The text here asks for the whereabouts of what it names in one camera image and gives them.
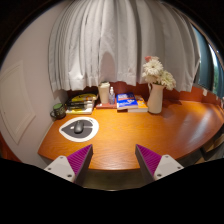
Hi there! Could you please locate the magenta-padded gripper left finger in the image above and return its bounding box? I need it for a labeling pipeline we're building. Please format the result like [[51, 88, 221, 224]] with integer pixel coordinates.
[[43, 143, 94, 187]]

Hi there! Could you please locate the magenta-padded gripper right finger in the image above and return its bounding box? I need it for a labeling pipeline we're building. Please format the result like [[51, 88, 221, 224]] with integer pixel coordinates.
[[134, 143, 185, 185]]

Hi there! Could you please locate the black computer mouse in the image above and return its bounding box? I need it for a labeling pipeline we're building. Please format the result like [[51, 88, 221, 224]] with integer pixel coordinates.
[[73, 119, 86, 135]]

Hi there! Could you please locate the round white grey mouse pad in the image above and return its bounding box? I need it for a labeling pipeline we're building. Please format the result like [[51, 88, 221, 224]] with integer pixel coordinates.
[[58, 115, 100, 144]]

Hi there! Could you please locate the dark mug green inside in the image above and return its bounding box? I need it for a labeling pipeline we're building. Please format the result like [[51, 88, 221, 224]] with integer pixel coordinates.
[[49, 102, 67, 121]]

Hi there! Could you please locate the yellow white book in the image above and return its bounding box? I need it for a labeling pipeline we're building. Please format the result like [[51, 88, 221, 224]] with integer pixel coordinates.
[[65, 107, 94, 116]]

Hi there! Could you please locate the orange book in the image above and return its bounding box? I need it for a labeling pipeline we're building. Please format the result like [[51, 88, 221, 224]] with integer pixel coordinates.
[[127, 95, 150, 114]]

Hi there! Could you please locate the cream ceramic vase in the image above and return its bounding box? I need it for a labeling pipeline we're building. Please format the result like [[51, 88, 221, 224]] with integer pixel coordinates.
[[146, 82, 166, 115]]

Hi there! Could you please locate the yellow and black book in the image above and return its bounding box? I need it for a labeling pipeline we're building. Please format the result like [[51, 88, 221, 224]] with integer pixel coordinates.
[[67, 92, 99, 104]]

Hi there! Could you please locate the dark red book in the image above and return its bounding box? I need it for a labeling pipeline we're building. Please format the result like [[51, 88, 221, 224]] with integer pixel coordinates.
[[95, 101, 119, 110]]

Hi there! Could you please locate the blue book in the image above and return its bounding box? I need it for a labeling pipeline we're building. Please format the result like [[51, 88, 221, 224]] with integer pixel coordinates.
[[115, 92, 140, 111]]

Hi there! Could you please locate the cream lidded tumbler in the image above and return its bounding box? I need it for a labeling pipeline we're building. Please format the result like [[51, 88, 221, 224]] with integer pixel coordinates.
[[97, 81, 112, 105]]

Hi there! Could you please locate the clear spray bottle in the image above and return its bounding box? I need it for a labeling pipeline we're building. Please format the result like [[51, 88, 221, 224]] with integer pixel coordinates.
[[107, 86, 117, 106]]

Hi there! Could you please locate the white flower bouquet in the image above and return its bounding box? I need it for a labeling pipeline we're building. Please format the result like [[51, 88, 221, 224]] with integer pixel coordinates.
[[141, 55, 178, 92]]

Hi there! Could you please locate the dark window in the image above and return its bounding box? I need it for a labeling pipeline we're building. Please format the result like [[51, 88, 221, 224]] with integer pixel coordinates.
[[193, 25, 224, 102]]

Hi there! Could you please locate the white pleated curtain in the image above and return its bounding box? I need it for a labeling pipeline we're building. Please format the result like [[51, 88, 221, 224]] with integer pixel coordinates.
[[47, 0, 202, 94]]

